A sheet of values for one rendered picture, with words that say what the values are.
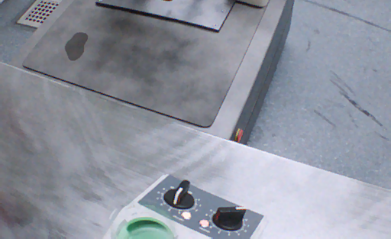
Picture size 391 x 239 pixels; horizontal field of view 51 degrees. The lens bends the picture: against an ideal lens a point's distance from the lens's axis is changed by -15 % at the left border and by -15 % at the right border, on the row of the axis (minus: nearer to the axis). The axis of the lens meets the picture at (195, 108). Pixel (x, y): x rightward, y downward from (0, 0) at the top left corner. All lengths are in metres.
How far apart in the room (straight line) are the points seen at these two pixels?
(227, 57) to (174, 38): 0.15
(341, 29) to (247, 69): 0.85
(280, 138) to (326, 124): 0.18
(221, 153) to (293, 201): 0.11
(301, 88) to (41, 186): 1.23
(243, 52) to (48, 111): 0.70
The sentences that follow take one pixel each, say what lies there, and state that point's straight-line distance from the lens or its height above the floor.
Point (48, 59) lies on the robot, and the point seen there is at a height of 0.36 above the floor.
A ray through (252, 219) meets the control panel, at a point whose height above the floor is 0.79.
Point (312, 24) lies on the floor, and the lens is 1.93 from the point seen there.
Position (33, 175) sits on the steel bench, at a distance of 0.59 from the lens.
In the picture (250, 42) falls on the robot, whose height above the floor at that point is 0.36.
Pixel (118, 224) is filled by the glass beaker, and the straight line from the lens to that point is 0.38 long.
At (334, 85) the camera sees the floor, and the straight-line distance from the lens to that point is 1.70.
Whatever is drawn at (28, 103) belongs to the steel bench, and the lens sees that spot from 0.66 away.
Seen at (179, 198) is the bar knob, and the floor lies 0.82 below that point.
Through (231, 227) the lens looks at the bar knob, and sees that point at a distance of 0.46.
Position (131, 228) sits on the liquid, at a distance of 0.39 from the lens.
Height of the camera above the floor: 1.23
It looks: 52 degrees down
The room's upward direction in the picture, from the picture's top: straight up
